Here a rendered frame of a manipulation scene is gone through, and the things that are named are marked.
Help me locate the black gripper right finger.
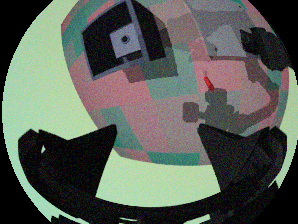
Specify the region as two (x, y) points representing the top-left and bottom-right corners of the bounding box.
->
(198, 123), (270, 190)

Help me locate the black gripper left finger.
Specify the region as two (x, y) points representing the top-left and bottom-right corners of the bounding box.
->
(39, 124), (117, 197)

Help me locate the red peg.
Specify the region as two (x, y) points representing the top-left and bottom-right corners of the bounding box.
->
(204, 76), (214, 92)

